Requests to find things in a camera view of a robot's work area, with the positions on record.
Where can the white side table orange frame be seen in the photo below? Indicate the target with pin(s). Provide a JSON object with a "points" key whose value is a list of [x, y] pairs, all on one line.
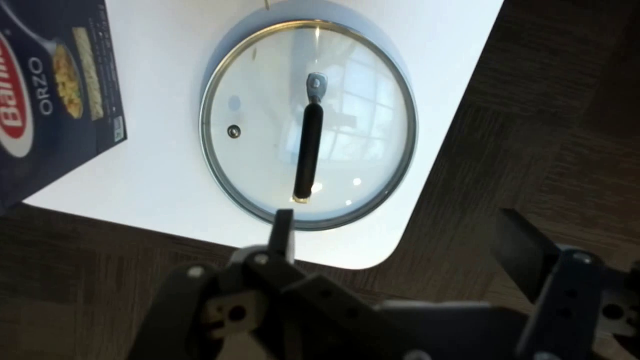
{"points": [[167, 190]]}

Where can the steel pot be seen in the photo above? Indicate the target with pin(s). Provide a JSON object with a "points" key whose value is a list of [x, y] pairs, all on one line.
{"points": [[381, 37]]}

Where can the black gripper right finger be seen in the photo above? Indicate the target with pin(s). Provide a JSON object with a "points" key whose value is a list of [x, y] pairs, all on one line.
{"points": [[580, 306]]}

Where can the blue Barilla orzo box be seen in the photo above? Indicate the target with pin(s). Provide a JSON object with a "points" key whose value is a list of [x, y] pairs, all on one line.
{"points": [[60, 80]]}

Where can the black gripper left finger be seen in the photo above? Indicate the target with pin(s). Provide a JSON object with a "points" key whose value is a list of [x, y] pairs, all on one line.
{"points": [[221, 313]]}

